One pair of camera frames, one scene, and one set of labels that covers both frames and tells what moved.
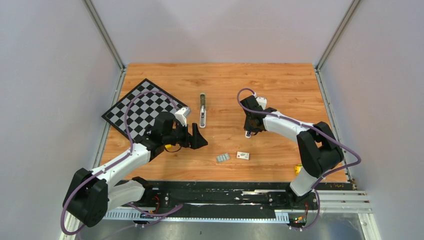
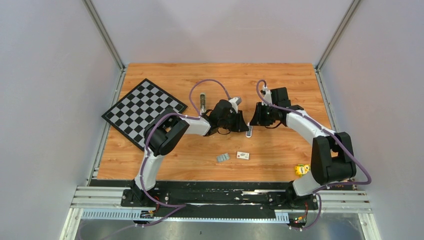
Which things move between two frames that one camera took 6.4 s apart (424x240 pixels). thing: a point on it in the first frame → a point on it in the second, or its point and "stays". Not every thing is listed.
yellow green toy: x=297 y=168 stays
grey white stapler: x=202 y=111 stays
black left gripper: x=196 y=141 → x=239 y=125
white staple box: x=243 y=155 stays
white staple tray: x=222 y=157 stays
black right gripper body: x=249 y=126 → x=269 y=116
